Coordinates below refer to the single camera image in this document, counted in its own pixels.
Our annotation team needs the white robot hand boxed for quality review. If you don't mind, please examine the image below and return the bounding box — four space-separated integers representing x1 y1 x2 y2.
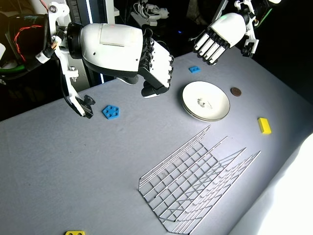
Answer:
80 23 175 99
192 12 247 66

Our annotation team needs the spare white robot hand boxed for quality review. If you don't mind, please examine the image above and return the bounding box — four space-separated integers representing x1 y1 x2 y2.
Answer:
131 0 170 27

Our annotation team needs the blue pentagon block with holes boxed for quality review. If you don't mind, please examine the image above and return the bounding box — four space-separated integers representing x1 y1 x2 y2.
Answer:
102 105 121 120

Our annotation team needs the yellow rectangular block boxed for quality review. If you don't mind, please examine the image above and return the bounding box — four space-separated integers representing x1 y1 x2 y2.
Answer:
258 117 272 135

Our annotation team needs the wire dish rack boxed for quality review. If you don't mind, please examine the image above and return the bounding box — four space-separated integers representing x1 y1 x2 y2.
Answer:
138 125 262 235

